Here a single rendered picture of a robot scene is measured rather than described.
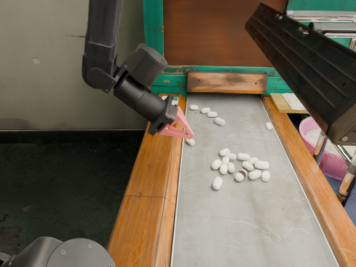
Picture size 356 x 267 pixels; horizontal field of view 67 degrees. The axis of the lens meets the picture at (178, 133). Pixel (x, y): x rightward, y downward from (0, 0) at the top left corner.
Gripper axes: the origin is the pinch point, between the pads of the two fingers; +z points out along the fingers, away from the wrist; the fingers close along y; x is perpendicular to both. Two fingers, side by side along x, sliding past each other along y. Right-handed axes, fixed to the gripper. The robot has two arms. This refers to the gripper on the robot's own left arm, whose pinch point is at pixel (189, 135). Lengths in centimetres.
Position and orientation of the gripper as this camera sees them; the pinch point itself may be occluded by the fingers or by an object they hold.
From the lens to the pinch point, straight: 63.4
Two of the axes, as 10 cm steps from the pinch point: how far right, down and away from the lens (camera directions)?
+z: 7.7, 5.6, 3.0
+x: -6.4, 6.3, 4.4
